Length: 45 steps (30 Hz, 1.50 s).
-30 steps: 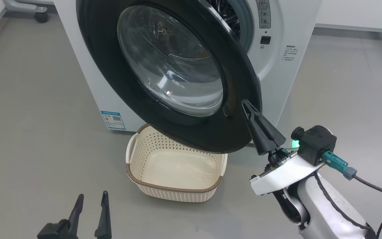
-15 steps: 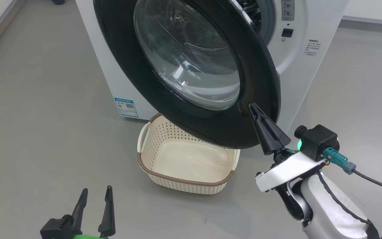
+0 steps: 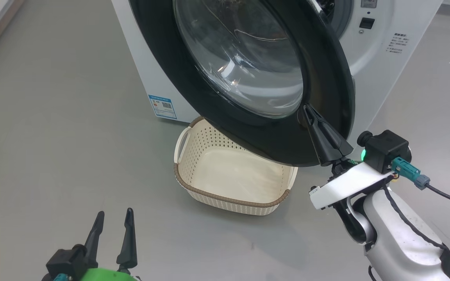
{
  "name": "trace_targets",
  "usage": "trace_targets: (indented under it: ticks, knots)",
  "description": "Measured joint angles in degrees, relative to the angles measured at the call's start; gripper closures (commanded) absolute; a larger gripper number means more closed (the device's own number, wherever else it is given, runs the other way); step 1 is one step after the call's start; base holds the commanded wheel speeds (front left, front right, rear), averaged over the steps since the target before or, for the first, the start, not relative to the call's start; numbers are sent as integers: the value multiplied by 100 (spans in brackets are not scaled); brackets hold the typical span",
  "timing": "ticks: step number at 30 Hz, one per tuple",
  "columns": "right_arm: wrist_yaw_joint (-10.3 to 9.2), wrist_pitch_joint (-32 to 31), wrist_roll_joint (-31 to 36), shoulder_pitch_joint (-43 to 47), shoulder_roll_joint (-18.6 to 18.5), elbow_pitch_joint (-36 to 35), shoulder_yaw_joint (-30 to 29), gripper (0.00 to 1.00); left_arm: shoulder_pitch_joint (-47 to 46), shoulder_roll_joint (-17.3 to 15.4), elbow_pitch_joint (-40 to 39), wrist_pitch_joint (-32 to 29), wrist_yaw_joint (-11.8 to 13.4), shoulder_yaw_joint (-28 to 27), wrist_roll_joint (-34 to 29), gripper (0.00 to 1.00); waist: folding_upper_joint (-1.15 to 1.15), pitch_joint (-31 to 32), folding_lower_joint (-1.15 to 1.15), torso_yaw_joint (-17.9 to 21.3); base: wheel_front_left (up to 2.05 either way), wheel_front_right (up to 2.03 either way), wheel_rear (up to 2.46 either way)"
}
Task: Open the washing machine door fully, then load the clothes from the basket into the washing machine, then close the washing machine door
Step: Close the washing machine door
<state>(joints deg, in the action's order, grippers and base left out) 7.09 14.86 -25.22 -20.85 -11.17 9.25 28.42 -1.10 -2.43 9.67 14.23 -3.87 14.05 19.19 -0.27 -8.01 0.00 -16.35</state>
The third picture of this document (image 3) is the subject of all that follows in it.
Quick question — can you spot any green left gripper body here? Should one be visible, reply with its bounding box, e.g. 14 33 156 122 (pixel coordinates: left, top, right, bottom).
79 268 140 281

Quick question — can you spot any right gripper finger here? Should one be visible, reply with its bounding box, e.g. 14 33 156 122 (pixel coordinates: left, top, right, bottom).
306 115 346 167
302 103 354 155

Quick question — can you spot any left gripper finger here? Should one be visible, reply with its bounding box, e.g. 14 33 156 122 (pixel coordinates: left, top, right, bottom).
84 211 105 270
116 208 138 270

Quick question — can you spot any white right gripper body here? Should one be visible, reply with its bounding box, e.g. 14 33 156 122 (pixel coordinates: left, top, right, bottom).
309 156 395 210

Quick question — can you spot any black washing machine door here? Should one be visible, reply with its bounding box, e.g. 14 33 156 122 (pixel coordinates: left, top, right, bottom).
128 0 355 167

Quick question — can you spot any white front-load washing machine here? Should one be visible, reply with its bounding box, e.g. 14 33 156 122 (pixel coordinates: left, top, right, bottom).
111 0 443 137

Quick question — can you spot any cream perforated laundry basket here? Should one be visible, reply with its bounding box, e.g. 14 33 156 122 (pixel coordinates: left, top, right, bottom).
173 116 299 216

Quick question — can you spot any blue energy label sticker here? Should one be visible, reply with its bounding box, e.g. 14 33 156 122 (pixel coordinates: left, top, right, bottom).
148 94 177 119

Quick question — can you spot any right camera cable teal plug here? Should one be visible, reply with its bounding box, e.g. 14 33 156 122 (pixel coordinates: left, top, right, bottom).
391 157 450 211

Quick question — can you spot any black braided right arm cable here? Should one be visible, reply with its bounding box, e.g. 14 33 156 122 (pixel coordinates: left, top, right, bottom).
383 187 450 281

